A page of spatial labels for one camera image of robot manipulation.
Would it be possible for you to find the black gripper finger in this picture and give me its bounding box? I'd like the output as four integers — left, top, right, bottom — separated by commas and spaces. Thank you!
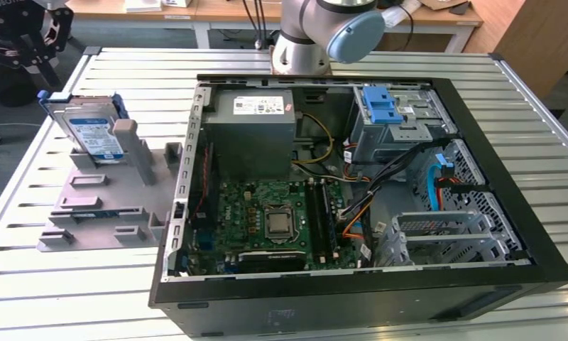
21, 7, 75, 88
0, 30, 35, 72

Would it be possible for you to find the hard disk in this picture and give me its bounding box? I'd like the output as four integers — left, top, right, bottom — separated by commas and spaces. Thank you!
36, 90, 127, 165

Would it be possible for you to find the metal disk bay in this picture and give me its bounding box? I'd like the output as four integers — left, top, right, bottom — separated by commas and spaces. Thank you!
376, 209, 534, 267

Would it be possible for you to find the plain white box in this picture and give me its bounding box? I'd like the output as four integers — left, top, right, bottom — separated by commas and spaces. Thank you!
125, 0, 165, 13

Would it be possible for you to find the grey parts rack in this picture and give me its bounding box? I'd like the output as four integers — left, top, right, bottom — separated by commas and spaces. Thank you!
37, 119, 185, 253

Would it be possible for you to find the grey power supply unit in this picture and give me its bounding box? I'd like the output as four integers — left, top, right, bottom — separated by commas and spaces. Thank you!
203, 87, 299, 182

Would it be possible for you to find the green motherboard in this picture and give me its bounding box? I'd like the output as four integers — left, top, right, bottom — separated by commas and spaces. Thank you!
188, 177, 356, 276

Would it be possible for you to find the silver CPU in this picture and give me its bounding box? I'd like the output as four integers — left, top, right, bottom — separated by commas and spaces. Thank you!
267, 212, 292, 235

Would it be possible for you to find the CPU socket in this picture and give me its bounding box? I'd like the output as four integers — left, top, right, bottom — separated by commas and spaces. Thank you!
263, 204, 299, 244

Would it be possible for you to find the blue drive cage latch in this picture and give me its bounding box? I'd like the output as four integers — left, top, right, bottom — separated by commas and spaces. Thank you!
362, 86, 403, 124

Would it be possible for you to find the black RAM slot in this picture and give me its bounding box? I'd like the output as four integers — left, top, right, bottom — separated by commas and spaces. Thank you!
307, 178, 328, 264

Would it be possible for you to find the black graphics card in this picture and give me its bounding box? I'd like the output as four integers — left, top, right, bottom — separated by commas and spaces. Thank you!
238, 249, 308, 274

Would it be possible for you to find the white roll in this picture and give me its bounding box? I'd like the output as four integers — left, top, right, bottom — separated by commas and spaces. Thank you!
380, 0, 423, 28

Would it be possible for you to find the metal drive cage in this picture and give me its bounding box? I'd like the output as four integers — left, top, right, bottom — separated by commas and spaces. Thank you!
348, 85, 459, 166

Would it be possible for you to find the brown cardboard piece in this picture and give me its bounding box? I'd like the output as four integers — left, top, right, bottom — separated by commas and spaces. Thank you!
419, 0, 470, 16

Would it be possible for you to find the black PC case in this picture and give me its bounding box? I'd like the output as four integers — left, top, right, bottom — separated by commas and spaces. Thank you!
147, 72, 568, 338

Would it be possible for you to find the wooden cabinet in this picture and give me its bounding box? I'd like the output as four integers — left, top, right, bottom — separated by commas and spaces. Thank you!
463, 0, 568, 97

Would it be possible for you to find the wooden desk white frame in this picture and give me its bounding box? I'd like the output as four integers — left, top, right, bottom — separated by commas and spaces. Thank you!
196, 0, 484, 54
65, 0, 204, 49

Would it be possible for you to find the red black twisted wire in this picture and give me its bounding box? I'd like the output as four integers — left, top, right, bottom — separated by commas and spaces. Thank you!
195, 144, 214, 219

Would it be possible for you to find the yellow black wire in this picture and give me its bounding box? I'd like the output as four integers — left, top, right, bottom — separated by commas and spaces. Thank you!
292, 112, 335, 166

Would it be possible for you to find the grey wire bundle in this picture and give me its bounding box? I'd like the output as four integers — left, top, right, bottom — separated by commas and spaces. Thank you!
292, 166, 374, 184

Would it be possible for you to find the black wire bundle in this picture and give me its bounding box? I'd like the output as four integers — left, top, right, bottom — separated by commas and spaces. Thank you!
340, 140, 451, 221

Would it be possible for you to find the orange wire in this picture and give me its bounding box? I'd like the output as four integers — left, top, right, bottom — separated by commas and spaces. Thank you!
343, 204, 374, 249

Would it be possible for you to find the blue data wire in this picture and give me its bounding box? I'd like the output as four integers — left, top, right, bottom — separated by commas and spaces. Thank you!
426, 153, 456, 214

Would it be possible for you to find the red yellow power wire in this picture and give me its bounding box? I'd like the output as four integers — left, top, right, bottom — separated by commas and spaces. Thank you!
432, 176, 488, 195

